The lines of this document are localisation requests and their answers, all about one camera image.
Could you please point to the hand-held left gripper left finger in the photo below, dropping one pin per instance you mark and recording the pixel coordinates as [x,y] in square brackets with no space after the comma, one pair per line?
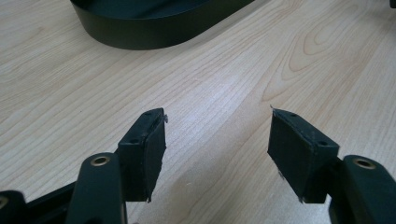
[141,155]

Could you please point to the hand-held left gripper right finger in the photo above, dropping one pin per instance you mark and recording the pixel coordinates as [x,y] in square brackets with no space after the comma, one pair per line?
[299,152]

